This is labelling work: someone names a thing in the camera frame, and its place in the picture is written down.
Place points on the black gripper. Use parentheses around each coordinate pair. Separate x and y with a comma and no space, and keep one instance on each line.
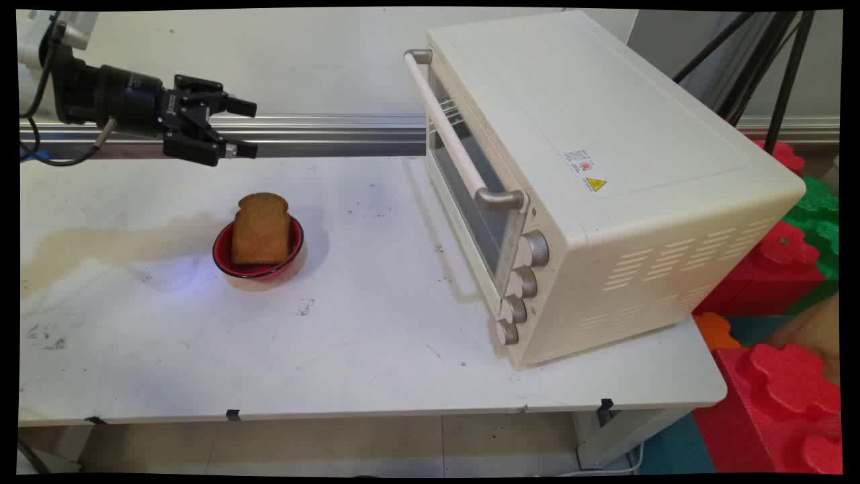
(138,101)

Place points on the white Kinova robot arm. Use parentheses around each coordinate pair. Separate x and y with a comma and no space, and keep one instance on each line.
(30,40)

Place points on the brown bread slice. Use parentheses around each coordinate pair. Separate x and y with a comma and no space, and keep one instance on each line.
(261,232)

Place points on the red bowl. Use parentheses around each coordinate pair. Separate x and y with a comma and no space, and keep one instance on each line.
(259,270)

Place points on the blue tape piece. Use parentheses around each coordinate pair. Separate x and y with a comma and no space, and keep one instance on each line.
(33,154)

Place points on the black table edge clip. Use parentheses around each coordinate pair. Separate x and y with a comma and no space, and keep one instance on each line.
(607,405)
(232,414)
(95,420)

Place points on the large silver oven knob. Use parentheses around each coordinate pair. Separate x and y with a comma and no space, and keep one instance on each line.
(535,249)

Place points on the white label sticker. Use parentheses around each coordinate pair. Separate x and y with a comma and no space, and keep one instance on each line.
(579,160)

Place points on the yellow warning sticker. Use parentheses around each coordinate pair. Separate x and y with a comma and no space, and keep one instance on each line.
(595,183)

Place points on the cream toaster oven body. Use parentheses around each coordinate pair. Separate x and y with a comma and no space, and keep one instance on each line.
(645,168)

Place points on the white table leg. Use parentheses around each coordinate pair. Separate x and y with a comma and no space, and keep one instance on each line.
(625,437)

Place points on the orange foam piece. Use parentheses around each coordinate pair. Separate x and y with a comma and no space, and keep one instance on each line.
(715,331)

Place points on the teal foam mat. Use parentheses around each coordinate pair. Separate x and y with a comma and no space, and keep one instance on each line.
(675,450)

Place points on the black tripod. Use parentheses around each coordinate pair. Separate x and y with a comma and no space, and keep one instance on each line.
(779,74)

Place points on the small red foam piece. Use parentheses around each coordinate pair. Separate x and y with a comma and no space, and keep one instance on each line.
(786,156)

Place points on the green foam block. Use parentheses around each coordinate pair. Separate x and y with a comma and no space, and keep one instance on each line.
(816,215)

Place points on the large red foam block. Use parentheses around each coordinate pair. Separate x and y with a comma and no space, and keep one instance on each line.
(779,410)

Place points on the aluminium rail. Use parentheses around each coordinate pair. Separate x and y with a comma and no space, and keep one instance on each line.
(322,131)

